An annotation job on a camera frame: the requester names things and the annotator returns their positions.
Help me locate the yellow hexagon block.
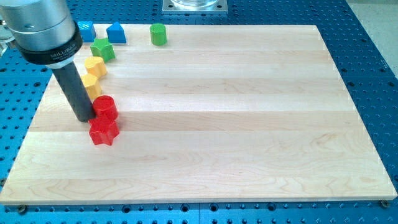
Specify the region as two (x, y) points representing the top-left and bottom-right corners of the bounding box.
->
(81, 73), (102, 100)

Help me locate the blue triangular block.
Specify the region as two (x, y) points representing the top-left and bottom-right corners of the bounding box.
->
(106, 22), (127, 44)

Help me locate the left board corner screw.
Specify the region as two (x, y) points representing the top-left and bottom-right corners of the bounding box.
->
(17, 205), (28, 215)

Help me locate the blue cube block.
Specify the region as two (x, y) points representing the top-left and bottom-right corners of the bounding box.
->
(77, 21), (96, 42)

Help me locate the board corner screw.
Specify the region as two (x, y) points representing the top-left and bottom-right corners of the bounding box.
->
(379, 200), (390, 208)
(17, 205), (28, 215)

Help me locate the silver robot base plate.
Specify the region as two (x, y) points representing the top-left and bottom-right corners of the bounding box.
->
(162, 0), (228, 15)

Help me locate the light wooden board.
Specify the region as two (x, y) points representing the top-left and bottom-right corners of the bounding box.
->
(1, 25), (397, 205)

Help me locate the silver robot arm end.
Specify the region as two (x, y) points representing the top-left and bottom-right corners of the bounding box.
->
(1, 0), (83, 69)

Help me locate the right board corner screw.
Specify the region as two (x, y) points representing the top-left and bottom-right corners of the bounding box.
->
(379, 200), (390, 208)

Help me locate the green star block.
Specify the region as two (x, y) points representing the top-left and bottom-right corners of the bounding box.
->
(90, 37), (116, 62)

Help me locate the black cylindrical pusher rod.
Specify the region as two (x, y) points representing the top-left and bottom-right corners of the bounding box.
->
(52, 62), (95, 123)

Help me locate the red cylinder block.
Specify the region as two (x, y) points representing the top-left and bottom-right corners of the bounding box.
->
(93, 95), (119, 120)

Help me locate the yellow heart block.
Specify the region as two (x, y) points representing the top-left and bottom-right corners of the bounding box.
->
(84, 56), (108, 78)

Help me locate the green cylinder block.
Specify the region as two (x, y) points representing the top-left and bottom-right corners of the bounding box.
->
(149, 23), (167, 45)

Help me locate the red star block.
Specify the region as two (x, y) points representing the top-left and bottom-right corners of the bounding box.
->
(88, 116), (119, 146)

